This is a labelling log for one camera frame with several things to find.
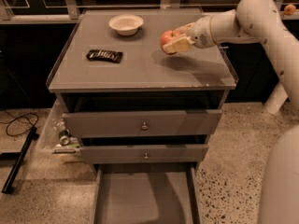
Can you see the black metal stand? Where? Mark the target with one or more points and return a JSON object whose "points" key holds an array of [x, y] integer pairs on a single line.
{"points": [[18, 159]]}

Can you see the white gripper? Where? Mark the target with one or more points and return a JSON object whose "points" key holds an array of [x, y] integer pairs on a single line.
{"points": [[201, 33]]}

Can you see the grey drawer cabinet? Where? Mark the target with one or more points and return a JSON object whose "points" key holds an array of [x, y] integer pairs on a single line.
{"points": [[146, 79]]}

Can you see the grey top drawer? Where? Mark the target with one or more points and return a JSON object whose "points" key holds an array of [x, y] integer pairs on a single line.
{"points": [[142, 123]]}

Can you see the red apple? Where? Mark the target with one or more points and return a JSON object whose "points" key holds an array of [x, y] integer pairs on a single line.
{"points": [[166, 37]]}

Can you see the white paper bowl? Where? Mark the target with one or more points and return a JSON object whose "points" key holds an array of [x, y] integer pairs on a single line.
{"points": [[126, 24]]}

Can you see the clear plastic trash bin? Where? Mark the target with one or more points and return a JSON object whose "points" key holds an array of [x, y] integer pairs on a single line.
{"points": [[48, 144]]}

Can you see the grey bottom drawer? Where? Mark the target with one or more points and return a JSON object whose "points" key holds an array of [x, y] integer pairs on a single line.
{"points": [[150, 193]]}

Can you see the black candy bar wrapper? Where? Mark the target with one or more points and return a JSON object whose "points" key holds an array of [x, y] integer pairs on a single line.
{"points": [[104, 55]]}

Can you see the grey middle drawer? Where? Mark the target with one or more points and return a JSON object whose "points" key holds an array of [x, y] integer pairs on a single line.
{"points": [[143, 154]]}

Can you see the grey drawer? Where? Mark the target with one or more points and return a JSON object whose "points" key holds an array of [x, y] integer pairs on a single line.
{"points": [[150, 193], [142, 123], [143, 154]]}

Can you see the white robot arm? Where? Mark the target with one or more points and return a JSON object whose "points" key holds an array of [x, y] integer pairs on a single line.
{"points": [[250, 22]]}

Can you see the orange fruit on ledge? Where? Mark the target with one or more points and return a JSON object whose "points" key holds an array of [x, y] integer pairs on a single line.
{"points": [[289, 9]]}

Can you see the green soda can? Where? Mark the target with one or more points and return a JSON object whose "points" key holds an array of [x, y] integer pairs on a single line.
{"points": [[64, 137]]}

